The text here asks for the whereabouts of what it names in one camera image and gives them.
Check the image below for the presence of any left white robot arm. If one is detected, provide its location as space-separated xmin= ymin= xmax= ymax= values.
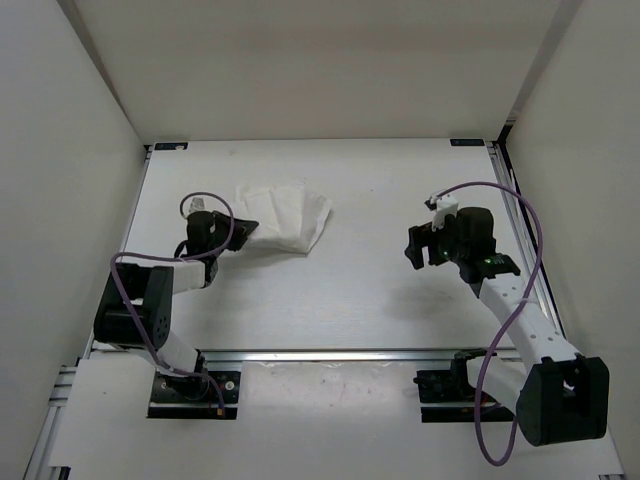
xmin=94 ymin=211 xmax=259 ymax=400

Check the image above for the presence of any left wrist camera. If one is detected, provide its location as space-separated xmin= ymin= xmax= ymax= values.
xmin=188 ymin=196 xmax=206 ymax=215

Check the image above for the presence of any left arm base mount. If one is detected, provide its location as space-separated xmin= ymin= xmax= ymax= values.
xmin=147 ymin=367 xmax=241 ymax=420

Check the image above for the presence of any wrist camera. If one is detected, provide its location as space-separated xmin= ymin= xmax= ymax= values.
xmin=188 ymin=196 xmax=206 ymax=215
xmin=425 ymin=194 xmax=458 ymax=231

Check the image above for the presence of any aluminium front rail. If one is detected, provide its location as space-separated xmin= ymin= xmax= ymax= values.
xmin=203 ymin=349 xmax=456 ymax=363

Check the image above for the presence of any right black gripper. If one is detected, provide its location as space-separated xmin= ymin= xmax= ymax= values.
xmin=403 ymin=210 xmax=468 ymax=270

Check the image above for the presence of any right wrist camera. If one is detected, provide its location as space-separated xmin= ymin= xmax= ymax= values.
xmin=425 ymin=194 xmax=458 ymax=231

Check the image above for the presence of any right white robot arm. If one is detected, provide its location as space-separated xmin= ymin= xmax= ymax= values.
xmin=405 ymin=207 xmax=610 ymax=446

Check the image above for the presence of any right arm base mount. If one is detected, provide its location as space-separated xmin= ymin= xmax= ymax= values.
xmin=413 ymin=354 xmax=475 ymax=424

